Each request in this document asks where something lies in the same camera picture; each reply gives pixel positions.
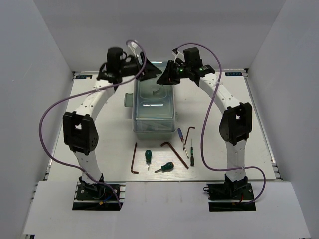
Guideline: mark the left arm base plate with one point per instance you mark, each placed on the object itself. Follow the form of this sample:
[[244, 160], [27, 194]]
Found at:
[[102, 200]]

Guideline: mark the long thin brown hex key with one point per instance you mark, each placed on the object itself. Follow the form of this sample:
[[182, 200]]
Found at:
[[133, 160]]

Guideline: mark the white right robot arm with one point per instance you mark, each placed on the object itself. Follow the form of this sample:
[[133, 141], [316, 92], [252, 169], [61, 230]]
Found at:
[[236, 121]]

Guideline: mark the large brown hex key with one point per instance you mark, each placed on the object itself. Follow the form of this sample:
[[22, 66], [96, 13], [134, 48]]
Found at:
[[176, 153]]

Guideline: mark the green orange stubby screwdriver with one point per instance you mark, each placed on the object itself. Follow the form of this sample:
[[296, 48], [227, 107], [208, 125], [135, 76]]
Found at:
[[167, 167]]

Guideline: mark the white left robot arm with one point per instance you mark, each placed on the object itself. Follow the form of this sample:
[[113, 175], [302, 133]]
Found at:
[[79, 129]]

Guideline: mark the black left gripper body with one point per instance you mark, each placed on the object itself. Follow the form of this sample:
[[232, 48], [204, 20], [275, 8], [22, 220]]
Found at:
[[128, 68]]

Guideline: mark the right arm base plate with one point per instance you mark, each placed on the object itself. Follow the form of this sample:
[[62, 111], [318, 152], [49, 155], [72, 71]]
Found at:
[[221, 199]]

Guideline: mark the blue red precision screwdriver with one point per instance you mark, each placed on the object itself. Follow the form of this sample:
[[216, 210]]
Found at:
[[182, 141]]

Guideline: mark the black green precision screwdriver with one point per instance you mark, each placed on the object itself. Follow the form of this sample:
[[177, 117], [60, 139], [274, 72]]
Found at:
[[191, 155]]

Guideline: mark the green plastic toolbox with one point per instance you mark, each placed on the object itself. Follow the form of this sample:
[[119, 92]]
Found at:
[[153, 110]]

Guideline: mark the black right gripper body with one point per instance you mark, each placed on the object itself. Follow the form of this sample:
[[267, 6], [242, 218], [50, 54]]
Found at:
[[182, 71]]

